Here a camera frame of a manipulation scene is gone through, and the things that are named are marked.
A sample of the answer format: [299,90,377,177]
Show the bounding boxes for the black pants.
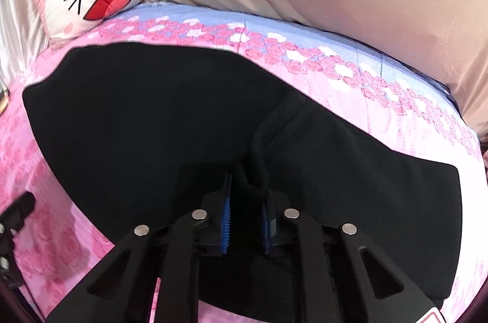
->
[22,43,461,322]

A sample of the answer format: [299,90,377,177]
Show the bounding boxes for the pink rose bed sheet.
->
[1,4,487,322]

